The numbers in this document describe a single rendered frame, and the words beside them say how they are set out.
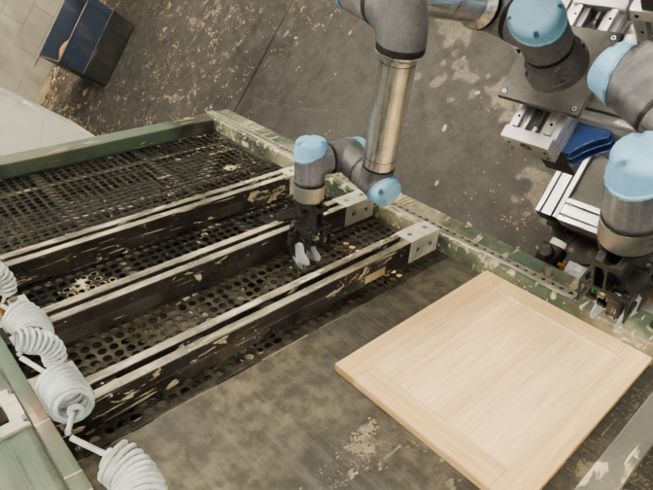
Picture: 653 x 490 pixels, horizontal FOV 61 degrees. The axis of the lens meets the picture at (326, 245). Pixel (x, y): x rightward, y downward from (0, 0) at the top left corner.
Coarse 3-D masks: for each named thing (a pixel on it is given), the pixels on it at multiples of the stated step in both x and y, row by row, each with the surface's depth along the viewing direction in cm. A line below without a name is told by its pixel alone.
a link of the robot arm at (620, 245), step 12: (600, 216) 71; (600, 228) 72; (600, 240) 73; (612, 240) 70; (624, 240) 69; (636, 240) 68; (648, 240) 68; (612, 252) 71; (624, 252) 70; (636, 252) 69; (648, 252) 70
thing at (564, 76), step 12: (576, 36) 132; (576, 48) 129; (564, 60) 129; (576, 60) 130; (588, 60) 133; (528, 72) 137; (540, 72) 133; (552, 72) 131; (564, 72) 131; (576, 72) 132; (540, 84) 136; (552, 84) 134; (564, 84) 134
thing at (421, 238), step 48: (384, 240) 149; (432, 240) 157; (288, 288) 129; (336, 288) 134; (48, 336) 89; (192, 336) 113; (240, 336) 118; (96, 384) 101; (144, 384) 104; (0, 432) 86
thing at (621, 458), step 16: (640, 416) 106; (624, 432) 102; (640, 432) 102; (608, 448) 99; (624, 448) 99; (640, 448) 99; (608, 464) 96; (624, 464) 96; (592, 480) 93; (608, 480) 93; (624, 480) 93
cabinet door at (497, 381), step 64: (448, 320) 131; (512, 320) 132; (576, 320) 133; (384, 384) 112; (448, 384) 113; (512, 384) 114; (576, 384) 115; (448, 448) 99; (512, 448) 100; (576, 448) 103
